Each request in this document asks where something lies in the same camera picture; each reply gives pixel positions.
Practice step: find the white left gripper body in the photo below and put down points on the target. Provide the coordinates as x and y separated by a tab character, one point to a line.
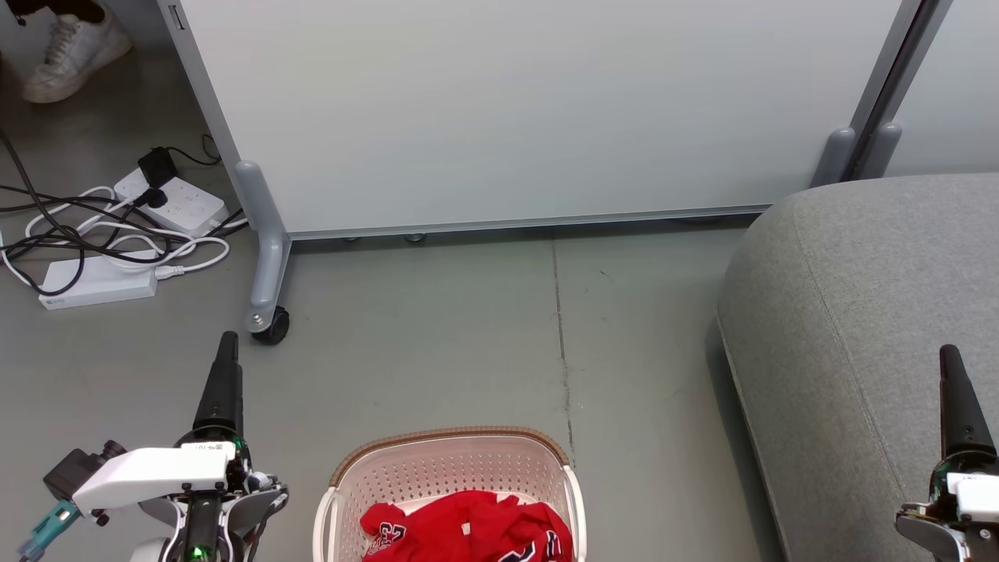
156	468

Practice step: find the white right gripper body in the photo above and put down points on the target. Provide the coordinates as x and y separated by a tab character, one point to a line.
972	499

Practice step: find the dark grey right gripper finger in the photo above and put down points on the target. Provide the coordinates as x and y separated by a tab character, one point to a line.
961	414

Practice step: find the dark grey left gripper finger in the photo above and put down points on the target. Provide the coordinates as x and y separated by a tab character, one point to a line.
222	398

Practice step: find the red jersey shirt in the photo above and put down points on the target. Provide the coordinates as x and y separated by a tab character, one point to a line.
476	527

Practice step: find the grey fabric sofa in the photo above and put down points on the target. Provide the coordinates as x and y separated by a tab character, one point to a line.
874	312

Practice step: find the black caster wheel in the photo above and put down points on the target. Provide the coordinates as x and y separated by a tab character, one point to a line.
275	325

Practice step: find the white long power strip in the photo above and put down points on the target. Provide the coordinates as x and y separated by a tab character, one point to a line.
97	282

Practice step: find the white square power strip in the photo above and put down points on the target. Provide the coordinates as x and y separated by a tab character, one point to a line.
187	204

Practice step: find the white perforated laundry basket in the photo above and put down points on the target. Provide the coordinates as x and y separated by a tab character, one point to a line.
437	468

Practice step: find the black power adapter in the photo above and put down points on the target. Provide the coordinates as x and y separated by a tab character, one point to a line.
158	165

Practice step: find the narrow white partition board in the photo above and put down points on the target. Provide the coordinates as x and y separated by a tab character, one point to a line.
944	101

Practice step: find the white sneaker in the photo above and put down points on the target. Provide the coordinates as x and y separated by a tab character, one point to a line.
74	55

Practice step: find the large white partition board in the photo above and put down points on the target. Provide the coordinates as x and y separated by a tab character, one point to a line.
507	109

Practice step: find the black trouser leg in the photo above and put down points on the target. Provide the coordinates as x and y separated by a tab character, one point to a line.
55	8

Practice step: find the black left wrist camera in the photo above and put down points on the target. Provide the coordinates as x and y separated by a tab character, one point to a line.
74	468

